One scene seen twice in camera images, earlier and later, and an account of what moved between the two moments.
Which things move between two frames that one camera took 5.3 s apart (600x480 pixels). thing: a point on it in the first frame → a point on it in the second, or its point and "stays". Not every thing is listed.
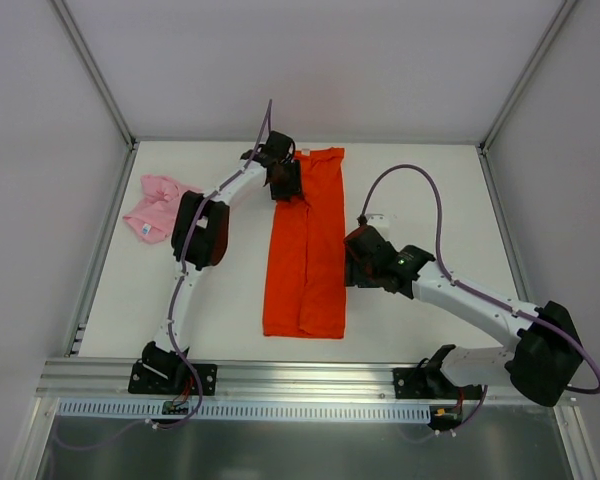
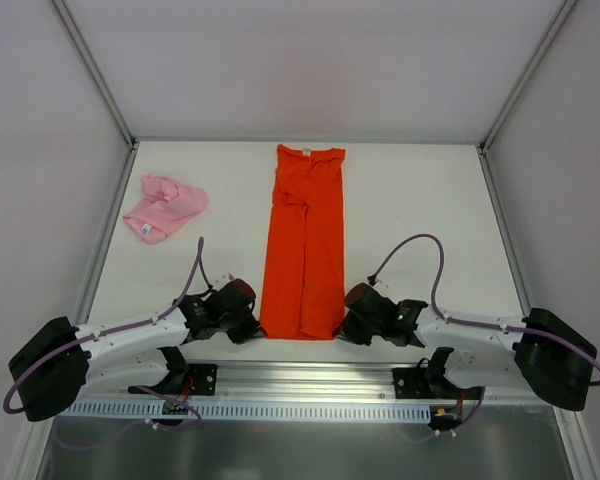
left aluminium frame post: [93, 72] stays
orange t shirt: [304, 291] stays
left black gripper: [286, 181] → [245, 325]
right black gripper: [356, 261] → [352, 326]
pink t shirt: [154, 220] stays
